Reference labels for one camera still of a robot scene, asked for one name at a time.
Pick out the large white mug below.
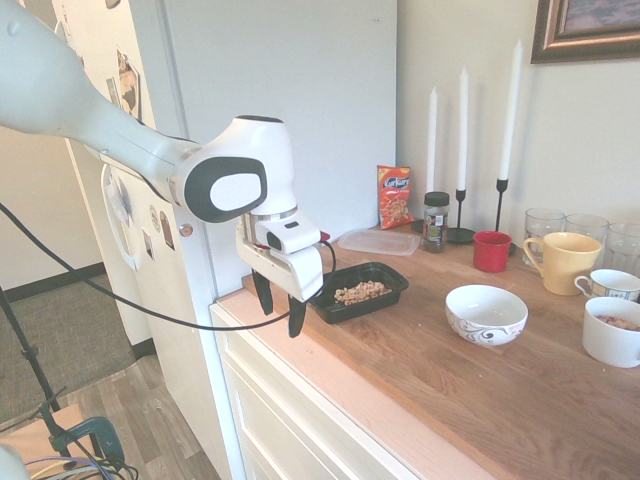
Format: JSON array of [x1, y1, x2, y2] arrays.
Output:
[[581, 296, 640, 370]]

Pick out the purple cable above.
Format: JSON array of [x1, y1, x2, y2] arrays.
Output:
[[24, 452, 99, 467]]

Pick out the orange snack bag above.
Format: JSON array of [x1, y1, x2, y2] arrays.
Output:
[[375, 164, 416, 230]]

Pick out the white refrigerator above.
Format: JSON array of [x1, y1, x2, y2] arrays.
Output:
[[22, 0, 400, 480]]

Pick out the cereal rings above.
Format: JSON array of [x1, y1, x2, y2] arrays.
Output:
[[331, 280, 394, 305]]

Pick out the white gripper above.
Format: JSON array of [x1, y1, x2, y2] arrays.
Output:
[[235, 215, 326, 339]]

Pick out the brown framed picture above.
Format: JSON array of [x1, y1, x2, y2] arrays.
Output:
[[529, 0, 640, 65]]

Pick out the green screw clamp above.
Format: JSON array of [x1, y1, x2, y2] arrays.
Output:
[[47, 416, 126, 471]]

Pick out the tall white taper candle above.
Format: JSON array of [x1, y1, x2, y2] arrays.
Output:
[[498, 38, 524, 181]]

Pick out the brown cereal flakes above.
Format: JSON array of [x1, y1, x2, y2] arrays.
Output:
[[596, 313, 640, 333]]

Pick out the large wooden butcher board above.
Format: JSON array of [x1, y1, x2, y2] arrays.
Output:
[[242, 227, 640, 480]]

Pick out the black camera stand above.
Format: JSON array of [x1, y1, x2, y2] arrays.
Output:
[[0, 284, 69, 451]]

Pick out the white drawer cabinet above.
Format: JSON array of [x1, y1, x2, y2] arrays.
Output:
[[209, 292, 424, 480]]

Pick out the clear plastic lid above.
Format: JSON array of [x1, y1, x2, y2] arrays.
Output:
[[337, 227, 422, 258]]

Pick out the oval dark red magnet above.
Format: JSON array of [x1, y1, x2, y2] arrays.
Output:
[[158, 209, 175, 249]]

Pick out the short white taper candle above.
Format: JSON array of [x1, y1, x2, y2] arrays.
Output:
[[427, 86, 440, 194]]

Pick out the brown photo magnet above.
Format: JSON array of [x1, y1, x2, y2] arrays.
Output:
[[116, 48, 142, 121]]

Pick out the yellow mug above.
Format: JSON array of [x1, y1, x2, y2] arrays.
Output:
[[522, 231, 603, 296]]

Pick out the light wooden robot table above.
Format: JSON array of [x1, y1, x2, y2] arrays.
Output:
[[0, 403, 104, 464]]

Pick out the spice jar with black lid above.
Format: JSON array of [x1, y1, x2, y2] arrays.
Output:
[[422, 191, 451, 255]]

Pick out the black plastic food box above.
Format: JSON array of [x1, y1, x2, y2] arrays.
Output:
[[308, 260, 410, 325]]

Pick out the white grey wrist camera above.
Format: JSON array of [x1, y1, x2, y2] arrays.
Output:
[[254, 216, 332, 255]]

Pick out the white bowl with swirl pattern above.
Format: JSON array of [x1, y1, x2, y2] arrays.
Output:
[[444, 284, 530, 348]]

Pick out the medium white taper candle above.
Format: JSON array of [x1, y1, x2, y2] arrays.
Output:
[[457, 65, 470, 192]]

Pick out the clear drinking glass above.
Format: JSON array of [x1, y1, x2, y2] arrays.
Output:
[[601, 222, 640, 279], [522, 207, 566, 269], [564, 213, 610, 244]]

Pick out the white refrigerator door handle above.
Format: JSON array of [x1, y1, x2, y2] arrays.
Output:
[[99, 163, 140, 273]]

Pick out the small white patterned cup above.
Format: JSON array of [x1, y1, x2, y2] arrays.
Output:
[[573, 268, 640, 304]]

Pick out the red mug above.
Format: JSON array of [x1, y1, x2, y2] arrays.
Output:
[[472, 230, 514, 274]]

